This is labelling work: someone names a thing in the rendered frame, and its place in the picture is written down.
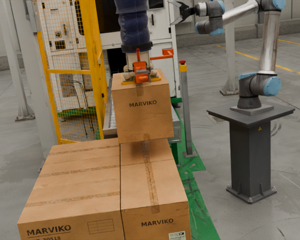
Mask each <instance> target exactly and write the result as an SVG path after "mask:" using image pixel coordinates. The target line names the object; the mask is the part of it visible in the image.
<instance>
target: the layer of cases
mask: <svg viewBox="0 0 300 240"><path fill-rule="evenodd" d="M17 225H18V229H19V233H20V238H21V240H191V231H190V214H189V202H188V199H187V196H186V193H185V190H184V187H183V184H182V181H181V178H180V175H179V172H178V169H177V166H176V163H175V160H174V157H173V155H172V152H171V149H170V146H169V143H168V140H167V138H164V139H157V140H147V141H139V142H131V143H124V144H119V140H118V138H111V139H103V140H92V141H85V142H77V143H69V144H61V145H54V146H52V147H51V150H50V152H49V154H48V156H47V159H46V161H45V163H44V165H43V167H42V170H41V172H40V174H39V176H38V178H37V181H36V183H35V185H34V187H33V189H32V192H31V194H30V196H29V198H28V201H27V203H26V205H25V207H24V209H23V211H22V214H21V216H20V218H19V220H18V223H17Z"/></svg>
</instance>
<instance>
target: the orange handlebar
mask: <svg viewBox="0 0 300 240"><path fill-rule="evenodd" d="M167 54H168V55H165V56H157V57H150V60H159V59H167V58H173V54H172V53H171V52H170V51H167ZM139 69H145V66H142V67H136V70H139ZM138 79H139V80H147V79H148V77H147V76H144V77H139V78H138Z"/></svg>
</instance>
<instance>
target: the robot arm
mask: <svg viewBox="0 0 300 240"><path fill-rule="evenodd" d="M167 2H169V3H172V4H173V5H176V7H178V8H179V9H180V16H181V17H178V18H177V20H175V21H174V22H173V23H171V24H170V25H175V24H178V23H181V22H183V21H184V20H186V18H188V17H189V16H191V15H194V14H195V13H196V16H199V17H205V16H208V17H209V19H207V20H204V21H199V22H197V23H196V25H195V31H196V33H197V34H199V35H202V34H209V35H210V36H215V35H221V34H223V30H224V28H223V26H224V25H227V24H229V23H231V22H234V21H236V20H238V19H241V18H243V17H245V16H248V15H250V14H252V15H255V14H257V13H260V12H265V17H264V27H263V37H262V48H261V58H260V70H259V71H258V72H250V73H243V74H240V75H239V101H238V104H237V108H239V109H246V110H248V109H257V108H260V107H261V101H260V99H259V95H261V96H267V97H269V96H271V97H272V96H275V95H277V94H278V93H279V91H280V89H281V81H280V79H279V78H278V77H277V73H276V71H275V65H276V56H277V46H278V36H279V27H280V14H281V10H282V9H283V8H284V7H285V4H286V1H285V0H249V1H248V2H247V3H246V4H243V5H241V6H238V7H236V8H234V9H231V10H229V11H227V12H225V7H224V3H223V2H222V1H221V0H218V1H217V0H216V1H209V2H203V1H202V3H198V4H196V5H195V7H191V8H189V6H188V5H185V4H184V3H183V2H179V1H172V0H170V1H167Z"/></svg>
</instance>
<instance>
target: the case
mask: <svg viewBox="0 0 300 240"><path fill-rule="evenodd" d="M156 70H157V71H158V73H159V75H160V77H161V80H158V81H151V83H150V82H142V83H136V78H135V77H134V79H135V84H127V85H121V74H123V73H115V74H113V77H112V87H111V93H112V100H113V107H114V114H115V121H116V127H117V134H118V140H119V144H124V143H131V142H139V141H147V140H157V139H164V138H172V137H174V132H173V121H172V111H171V101H170V86H169V83H168V81H167V79H166V77H165V76H164V74H163V72H162V71H161V69H160V68H158V69H156Z"/></svg>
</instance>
